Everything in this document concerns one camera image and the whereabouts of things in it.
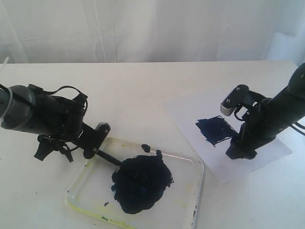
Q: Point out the white backdrop curtain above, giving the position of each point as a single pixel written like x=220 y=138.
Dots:
x=50 y=31

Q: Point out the white paper sheet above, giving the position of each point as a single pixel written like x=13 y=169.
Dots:
x=186 y=111

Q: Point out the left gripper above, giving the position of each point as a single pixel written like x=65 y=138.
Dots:
x=48 y=144

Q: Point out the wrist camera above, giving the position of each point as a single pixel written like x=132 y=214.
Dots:
x=96 y=140
x=240 y=96

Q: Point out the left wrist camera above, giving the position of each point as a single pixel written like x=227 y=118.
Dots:
x=96 y=140

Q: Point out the clear plastic paint tray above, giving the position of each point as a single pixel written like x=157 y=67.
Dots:
x=91 y=195

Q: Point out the dark blue paint blob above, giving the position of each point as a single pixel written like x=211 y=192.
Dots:
x=140 y=182

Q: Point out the black paintbrush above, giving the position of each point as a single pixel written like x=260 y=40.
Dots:
x=109 y=158

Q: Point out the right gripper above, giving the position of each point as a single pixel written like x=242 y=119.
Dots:
x=261 y=126

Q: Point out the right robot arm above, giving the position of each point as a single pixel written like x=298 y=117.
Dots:
x=289 y=103

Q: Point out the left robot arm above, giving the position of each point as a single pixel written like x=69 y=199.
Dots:
x=56 y=120

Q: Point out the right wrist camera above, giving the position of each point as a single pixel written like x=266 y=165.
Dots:
x=240 y=96

